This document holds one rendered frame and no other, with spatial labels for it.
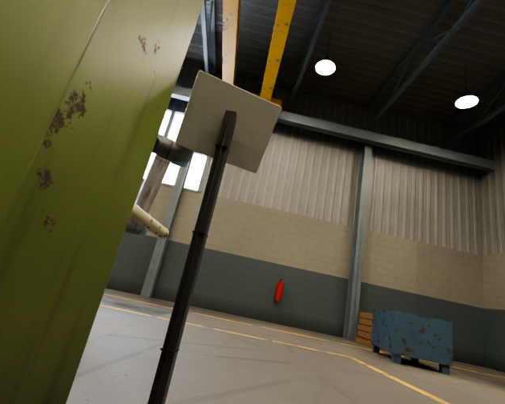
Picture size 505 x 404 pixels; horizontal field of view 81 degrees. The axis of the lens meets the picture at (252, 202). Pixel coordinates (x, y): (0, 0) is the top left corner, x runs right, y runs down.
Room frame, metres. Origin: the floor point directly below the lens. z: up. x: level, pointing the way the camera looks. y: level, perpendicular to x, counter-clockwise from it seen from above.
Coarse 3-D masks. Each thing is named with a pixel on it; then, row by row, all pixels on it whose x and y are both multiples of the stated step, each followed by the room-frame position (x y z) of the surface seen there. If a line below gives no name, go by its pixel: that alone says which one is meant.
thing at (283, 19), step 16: (224, 0) 4.43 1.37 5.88; (240, 0) 4.56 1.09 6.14; (288, 0) 4.16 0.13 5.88; (224, 16) 4.79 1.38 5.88; (288, 16) 4.48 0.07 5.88; (224, 32) 5.19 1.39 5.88; (288, 32) 4.86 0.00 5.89; (224, 48) 5.64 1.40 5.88; (272, 48) 5.35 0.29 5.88; (224, 64) 6.16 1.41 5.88; (272, 64) 5.82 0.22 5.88; (224, 80) 6.75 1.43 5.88; (272, 80) 6.37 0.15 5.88
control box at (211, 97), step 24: (192, 96) 0.92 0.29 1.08; (216, 96) 0.93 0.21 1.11; (240, 96) 0.94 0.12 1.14; (192, 120) 0.97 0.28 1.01; (216, 120) 0.98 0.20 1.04; (240, 120) 0.99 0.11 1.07; (264, 120) 1.00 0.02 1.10; (192, 144) 1.02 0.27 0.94; (240, 144) 1.04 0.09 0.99; (264, 144) 1.06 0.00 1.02
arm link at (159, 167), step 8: (160, 160) 1.85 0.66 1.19; (168, 160) 1.87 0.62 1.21; (152, 168) 1.89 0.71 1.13; (160, 168) 1.89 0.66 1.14; (152, 176) 1.91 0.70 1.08; (160, 176) 1.93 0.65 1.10; (144, 184) 1.96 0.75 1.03; (152, 184) 1.94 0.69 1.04; (160, 184) 1.99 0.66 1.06; (144, 192) 1.97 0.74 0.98; (152, 192) 1.98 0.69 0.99; (136, 200) 2.03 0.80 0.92; (144, 200) 2.00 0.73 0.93; (152, 200) 2.03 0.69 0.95; (144, 208) 2.04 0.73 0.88; (128, 224) 2.06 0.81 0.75; (136, 224) 2.07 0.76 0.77; (128, 232) 2.12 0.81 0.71; (136, 232) 2.12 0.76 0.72; (144, 232) 2.13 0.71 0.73
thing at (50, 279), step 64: (128, 0) 0.47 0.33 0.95; (192, 0) 0.70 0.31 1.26; (128, 64) 0.54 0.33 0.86; (64, 128) 0.46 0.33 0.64; (128, 128) 0.62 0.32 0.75; (64, 192) 0.52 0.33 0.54; (128, 192) 0.72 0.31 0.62; (0, 256) 0.45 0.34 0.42; (64, 256) 0.58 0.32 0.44; (0, 320) 0.50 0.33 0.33; (64, 320) 0.65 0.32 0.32; (0, 384) 0.55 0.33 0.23; (64, 384) 0.73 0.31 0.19
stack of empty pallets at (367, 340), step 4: (360, 312) 7.69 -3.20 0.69; (360, 316) 7.67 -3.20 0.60; (364, 316) 7.44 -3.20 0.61; (368, 316) 7.22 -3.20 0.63; (372, 316) 7.01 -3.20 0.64; (360, 320) 7.61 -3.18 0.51; (364, 320) 7.41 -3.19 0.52; (368, 320) 7.22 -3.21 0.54; (364, 324) 7.40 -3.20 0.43; (368, 324) 7.21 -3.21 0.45; (360, 328) 7.56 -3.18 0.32; (364, 328) 7.37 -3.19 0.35; (368, 328) 7.19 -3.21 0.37; (360, 332) 7.54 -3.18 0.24; (364, 332) 7.32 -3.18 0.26; (360, 336) 7.52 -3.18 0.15; (364, 336) 7.30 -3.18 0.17; (368, 336) 7.10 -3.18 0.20; (356, 340) 7.65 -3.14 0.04; (360, 340) 7.45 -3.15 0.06; (364, 340) 7.27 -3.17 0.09; (368, 340) 7.10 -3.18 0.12; (364, 344) 7.26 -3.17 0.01; (368, 344) 7.08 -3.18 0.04; (380, 348) 6.60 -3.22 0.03
